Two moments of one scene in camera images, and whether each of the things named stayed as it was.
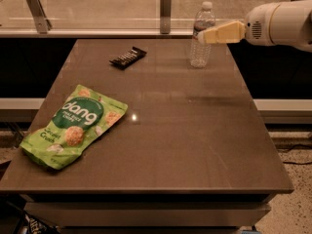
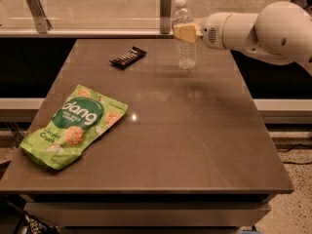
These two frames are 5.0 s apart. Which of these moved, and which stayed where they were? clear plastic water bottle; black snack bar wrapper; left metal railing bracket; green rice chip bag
Moved: clear plastic water bottle
Stayed: green rice chip bag; left metal railing bracket; black snack bar wrapper
